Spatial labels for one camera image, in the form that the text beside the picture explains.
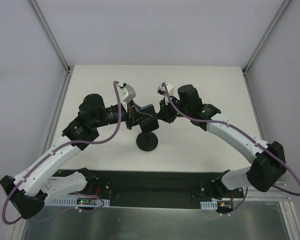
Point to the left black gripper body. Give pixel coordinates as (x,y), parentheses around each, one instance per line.
(131,116)

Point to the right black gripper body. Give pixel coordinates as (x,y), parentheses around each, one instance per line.
(168,110)

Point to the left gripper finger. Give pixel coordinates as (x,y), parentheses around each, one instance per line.
(149,119)
(136,109)

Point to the blue cased smartphone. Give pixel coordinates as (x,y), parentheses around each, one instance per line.
(149,108)

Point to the black phone stand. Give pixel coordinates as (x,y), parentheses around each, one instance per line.
(147,141)

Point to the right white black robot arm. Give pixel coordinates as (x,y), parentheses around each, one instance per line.
(266,159)

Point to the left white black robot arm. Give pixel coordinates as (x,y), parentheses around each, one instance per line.
(30,190)

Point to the left green lit circuit board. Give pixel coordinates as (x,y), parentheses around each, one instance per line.
(84,201)

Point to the right orange connector board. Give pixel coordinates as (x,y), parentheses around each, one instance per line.
(225,205)

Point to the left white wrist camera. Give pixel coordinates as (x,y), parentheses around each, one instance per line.
(126,94)

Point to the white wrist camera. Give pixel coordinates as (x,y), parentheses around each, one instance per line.
(126,94)
(167,91)

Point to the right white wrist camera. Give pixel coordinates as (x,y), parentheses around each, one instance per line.
(167,91)

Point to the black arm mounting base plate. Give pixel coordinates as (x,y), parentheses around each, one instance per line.
(150,189)

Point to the left white slotted cable duct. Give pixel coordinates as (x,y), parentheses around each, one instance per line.
(70,201)

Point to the white slotted cable duct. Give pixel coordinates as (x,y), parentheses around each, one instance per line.
(70,201)
(209,205)

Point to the left aluminium frame post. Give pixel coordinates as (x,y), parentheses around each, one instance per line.
(49,34)

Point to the aluminium frame post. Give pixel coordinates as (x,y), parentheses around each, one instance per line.
(280,12)
(49,34)

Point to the right white slotted cable duct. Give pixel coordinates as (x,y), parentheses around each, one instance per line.
(209,205)

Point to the aluminium front rail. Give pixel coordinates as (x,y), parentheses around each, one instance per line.
(272,195)

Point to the right aluminium frame post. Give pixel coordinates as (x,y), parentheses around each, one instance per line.
(280,12)

